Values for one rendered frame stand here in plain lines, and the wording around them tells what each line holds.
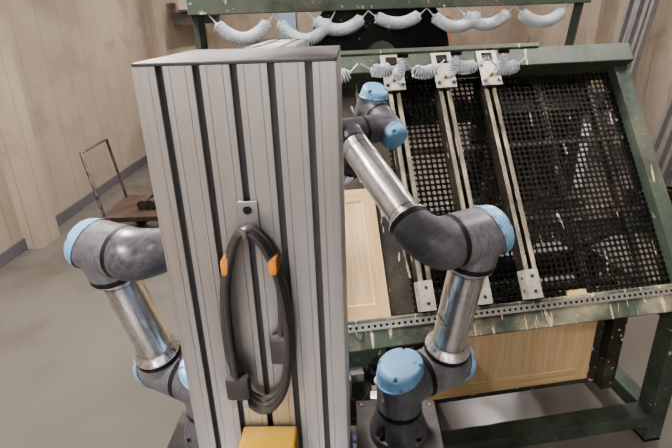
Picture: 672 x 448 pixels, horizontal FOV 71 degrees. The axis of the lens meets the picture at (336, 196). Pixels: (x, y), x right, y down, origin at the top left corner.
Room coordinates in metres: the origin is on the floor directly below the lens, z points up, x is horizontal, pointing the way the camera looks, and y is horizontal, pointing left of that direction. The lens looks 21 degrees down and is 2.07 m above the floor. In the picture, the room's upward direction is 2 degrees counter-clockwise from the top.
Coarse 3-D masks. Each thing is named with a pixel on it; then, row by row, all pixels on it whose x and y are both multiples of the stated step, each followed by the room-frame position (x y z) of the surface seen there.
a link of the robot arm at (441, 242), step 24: (360, 120) 1.19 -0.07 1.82; (360, 144) 1.10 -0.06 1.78; (360, 168) 1.06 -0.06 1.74; (384, 168) 1.03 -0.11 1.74; (384, 192) 0.98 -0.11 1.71; (408, 192) 0.98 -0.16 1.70; (408, 216) 0.90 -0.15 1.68; (432, 216) 0.90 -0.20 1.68; (408, 240) 0.87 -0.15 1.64; (432, 240) 0.85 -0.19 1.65; (456, 240) 0.85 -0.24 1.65; (432, 264) 0.85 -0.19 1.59; (456, 264) 0.85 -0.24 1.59
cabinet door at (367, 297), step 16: (352, 192) 1.98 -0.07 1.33; (352, 208) 1.94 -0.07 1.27; (368, 208) 1.94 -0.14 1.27; (352, 224) 1.90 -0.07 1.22; (368, 224) 1.90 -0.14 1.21; (352, 240) 1.85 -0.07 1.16; (368, 240) 1.86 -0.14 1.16; (352, 256) 1.81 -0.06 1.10; (368, 256) 1.82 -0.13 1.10; (352, 272) 1.77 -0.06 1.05; (368, 272) 1.77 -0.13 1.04; (384, 272) 1.78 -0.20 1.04; (352, 288) 1.73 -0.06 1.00; (368, 288) 1.73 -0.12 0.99; (384, 288) 1.74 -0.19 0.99; (352, 304) 1.69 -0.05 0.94; (368, 304) 1.69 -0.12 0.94; (384, 304) 1.70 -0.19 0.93; (352, 320) 1.65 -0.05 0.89
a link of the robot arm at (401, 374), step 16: (400, 352) 0.98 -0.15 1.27; (416, 352) 0.98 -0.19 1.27; (384, 368) 0.94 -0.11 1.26; (400, 368) 0.93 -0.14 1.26; (416, 368) 0.92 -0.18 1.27; (432, 368) 0.95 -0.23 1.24; (384, 384) 0.91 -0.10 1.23; (400, 384) 0.89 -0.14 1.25; (416, 384) 0.90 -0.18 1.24; (432, 384) 0.92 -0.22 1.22; (384, 400) 0.91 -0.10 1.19; (400, 400) 0.89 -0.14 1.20; (416, 400) 0.90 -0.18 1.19; (400, 416) 0.89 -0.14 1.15
